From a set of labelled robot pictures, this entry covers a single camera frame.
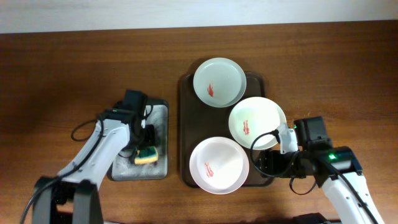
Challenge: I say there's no brown serving tray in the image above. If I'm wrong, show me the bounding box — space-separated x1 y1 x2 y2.
178 72 274 189

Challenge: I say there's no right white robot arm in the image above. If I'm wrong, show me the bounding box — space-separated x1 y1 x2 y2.
252 116 383 223

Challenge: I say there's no right black cable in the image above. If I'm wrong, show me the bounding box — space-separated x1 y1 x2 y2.
249 129 318 196

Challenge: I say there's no pink white plate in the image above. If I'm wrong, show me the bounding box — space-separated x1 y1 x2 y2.
189 137 249 195

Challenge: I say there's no black soapy water tray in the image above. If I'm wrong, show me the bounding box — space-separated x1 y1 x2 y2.
107 99 169 181

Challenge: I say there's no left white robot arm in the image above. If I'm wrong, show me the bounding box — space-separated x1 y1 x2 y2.
21 90 159 223

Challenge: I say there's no left black cable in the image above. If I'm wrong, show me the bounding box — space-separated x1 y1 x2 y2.
70 104 154 159

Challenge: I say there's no cream white plate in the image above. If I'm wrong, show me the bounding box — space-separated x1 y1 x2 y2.
228 96 287 150

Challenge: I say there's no black cable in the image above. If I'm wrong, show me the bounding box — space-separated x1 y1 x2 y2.
70 104 154 159
249 129 318 196

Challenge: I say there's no green yellow sponge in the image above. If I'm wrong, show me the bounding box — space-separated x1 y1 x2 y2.
134 146 159 165

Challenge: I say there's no pale green plate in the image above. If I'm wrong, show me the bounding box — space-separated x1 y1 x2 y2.
193 57 247 108

